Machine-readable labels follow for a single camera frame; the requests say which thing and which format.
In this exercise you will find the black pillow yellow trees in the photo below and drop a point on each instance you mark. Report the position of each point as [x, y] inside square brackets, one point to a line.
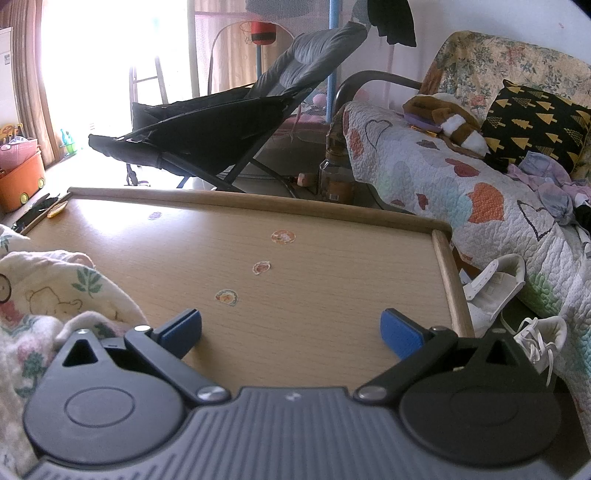
[535, 120]

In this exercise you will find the wooden stool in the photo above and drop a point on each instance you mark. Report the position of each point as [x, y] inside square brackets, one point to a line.
[161, 78]

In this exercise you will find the white laced sneaker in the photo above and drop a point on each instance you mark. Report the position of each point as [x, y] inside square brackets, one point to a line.
[545, 337]

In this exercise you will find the black hanging garment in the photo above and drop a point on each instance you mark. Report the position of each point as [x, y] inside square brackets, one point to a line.
[397, 21]

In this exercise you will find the heart patterned quilt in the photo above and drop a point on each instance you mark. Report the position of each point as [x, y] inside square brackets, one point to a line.
[438, 184]

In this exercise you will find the black folding lounge chair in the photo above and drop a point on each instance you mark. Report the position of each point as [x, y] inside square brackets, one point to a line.
[207, 124]

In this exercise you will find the blue pole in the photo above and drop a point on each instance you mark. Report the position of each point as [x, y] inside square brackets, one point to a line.
[331, 60]

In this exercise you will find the brown glass jar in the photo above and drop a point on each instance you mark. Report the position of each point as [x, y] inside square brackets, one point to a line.
[337, 180]

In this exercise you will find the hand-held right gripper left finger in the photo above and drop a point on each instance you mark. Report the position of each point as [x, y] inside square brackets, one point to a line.
[182, 330]

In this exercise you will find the black trash bag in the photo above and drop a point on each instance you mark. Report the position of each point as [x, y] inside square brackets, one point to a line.
[37, 210]

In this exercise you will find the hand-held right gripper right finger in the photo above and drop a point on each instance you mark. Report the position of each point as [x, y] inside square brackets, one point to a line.
[399, 332]

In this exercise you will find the floral sofa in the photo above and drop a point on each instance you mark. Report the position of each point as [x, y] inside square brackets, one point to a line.
[508, 55]

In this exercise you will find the toy basketball hoop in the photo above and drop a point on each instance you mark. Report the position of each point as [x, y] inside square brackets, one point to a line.
[261, 33]

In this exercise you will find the brown plush toy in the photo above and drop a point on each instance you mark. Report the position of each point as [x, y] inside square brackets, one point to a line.
[438, 110]

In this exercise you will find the pink plastic basket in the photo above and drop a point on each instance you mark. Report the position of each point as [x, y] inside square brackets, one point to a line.
[18, 154]

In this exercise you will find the floral baby shirt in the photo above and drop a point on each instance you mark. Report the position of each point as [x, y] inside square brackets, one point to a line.
[55, 286]

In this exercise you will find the curved dark metal armrest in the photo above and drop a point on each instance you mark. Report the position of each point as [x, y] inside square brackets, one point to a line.
[369, 76]

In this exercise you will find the orange storage box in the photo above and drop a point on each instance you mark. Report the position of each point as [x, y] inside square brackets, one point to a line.
[21, 184]

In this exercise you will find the beige curtain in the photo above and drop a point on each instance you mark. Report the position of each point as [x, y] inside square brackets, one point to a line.
[32, 69]

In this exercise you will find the purple crumpled clothes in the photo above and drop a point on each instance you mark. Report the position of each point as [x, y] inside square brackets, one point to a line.
[549, 184]

